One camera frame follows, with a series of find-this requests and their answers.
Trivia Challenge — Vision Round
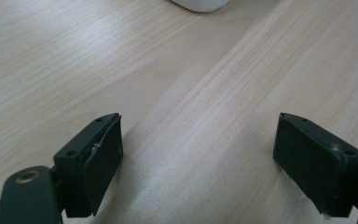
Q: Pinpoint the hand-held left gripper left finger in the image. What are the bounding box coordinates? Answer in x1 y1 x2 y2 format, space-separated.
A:
53 112 124 218

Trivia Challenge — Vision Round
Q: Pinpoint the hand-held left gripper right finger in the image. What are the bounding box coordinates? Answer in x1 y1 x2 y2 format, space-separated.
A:
272 112 358 218

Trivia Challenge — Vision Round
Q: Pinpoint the white rounded object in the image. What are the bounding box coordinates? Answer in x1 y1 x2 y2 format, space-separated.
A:
169 0 233 14

